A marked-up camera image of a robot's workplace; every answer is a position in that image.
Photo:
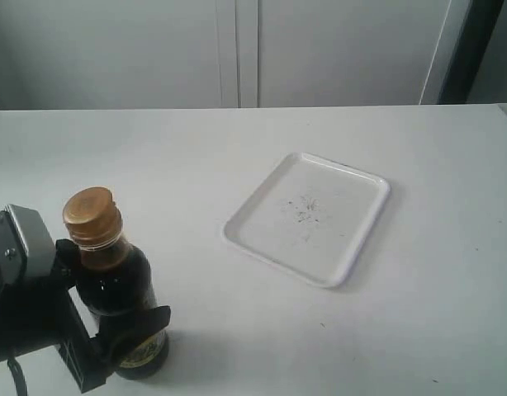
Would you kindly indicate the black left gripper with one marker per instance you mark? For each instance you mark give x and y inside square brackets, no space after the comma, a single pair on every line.
[31,320]

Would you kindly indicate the dark soy sauce bottle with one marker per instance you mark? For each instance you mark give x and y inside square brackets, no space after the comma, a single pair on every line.
[114,275]

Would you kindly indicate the white rectangular plastic tray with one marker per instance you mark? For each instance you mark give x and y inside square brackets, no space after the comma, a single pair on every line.
[310,218]

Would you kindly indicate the white cabinet doors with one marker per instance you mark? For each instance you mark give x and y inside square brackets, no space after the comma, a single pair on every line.
[202,54]

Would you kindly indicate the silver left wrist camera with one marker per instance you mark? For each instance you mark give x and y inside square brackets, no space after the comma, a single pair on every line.
[27,250]

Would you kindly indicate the dark vertical post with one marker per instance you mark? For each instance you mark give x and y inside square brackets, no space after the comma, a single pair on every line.
[469,51]

